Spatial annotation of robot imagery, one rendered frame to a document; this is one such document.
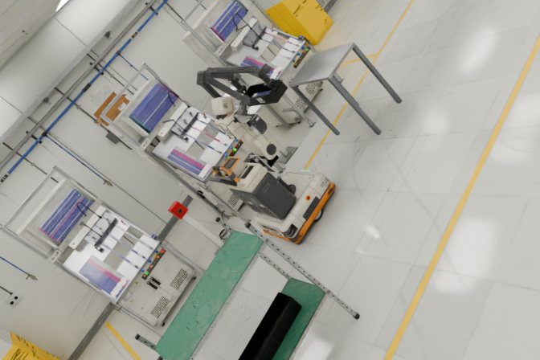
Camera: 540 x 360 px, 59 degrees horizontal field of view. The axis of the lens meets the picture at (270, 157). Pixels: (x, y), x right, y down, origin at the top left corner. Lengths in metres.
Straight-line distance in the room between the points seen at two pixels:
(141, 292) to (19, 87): 3.02
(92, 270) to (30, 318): 1.93
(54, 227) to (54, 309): 1.93
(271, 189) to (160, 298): 1.93
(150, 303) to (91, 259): 0.79
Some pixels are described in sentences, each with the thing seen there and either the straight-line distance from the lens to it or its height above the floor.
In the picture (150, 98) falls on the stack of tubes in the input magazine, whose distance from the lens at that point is 5.43.
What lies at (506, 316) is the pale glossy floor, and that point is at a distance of 2.97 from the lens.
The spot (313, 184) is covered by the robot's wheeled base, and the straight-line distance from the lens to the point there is 4.37.
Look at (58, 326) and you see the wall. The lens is 6.97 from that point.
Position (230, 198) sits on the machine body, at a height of 0.22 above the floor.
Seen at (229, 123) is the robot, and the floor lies 1.20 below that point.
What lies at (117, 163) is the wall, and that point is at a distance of 6.83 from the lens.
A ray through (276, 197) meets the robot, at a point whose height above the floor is 0.48.
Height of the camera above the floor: 2.38
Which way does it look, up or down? 23 degrees down
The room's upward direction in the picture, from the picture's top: 47 degrees counter-clockwise
